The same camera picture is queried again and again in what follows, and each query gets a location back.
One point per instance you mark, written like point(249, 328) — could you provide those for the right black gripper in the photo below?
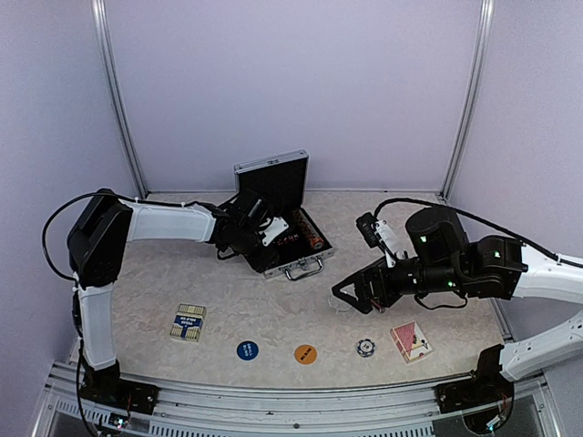
point(379, 272)

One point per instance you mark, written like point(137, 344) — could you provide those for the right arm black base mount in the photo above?
point(465, 394)

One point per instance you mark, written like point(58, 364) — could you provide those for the chip row in case back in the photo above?
point(314, 238)

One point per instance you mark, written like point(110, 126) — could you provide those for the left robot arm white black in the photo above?
point(113, 229)

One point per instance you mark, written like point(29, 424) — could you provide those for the right aluminium corner post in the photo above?
point(483, 32)

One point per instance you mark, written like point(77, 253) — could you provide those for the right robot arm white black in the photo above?
point(502, 266)

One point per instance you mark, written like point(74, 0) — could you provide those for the left aluminium corner post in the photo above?
point(99, 13)

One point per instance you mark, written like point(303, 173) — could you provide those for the blue small blind button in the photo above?
point(248, 350)

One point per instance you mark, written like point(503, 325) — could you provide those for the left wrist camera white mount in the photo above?
point(274, 230)

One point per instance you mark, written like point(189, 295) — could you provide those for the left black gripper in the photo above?
point(264, 261)

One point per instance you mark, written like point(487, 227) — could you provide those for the aluminium corner post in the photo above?
point(99, 13)
point(483, 32)

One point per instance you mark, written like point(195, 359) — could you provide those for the aluminium poker chip case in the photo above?
point(281, 179)

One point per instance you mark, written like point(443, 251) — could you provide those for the blue playing card box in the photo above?
point(188, 322)

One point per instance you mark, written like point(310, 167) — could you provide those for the orange big blind button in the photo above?
point(305, 354)

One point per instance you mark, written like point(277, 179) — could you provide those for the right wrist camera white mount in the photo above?
point(378, 234)

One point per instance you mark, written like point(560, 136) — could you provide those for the clear round dealer button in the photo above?
point(339, 306)

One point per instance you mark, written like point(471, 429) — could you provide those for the black dice row in case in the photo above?
point(287, 240)

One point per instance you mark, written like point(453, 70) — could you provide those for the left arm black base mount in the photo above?
point(127, 396)

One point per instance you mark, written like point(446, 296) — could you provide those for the blue white poker chip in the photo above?
point(365, 348)

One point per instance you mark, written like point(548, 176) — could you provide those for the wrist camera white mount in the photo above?
point(274, 230)
point(378, 234)

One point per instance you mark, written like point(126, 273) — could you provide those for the red playing card deck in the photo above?
point(411, 342)

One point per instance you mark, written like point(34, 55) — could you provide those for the aluminium front rail frame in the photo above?
point(195, 409)

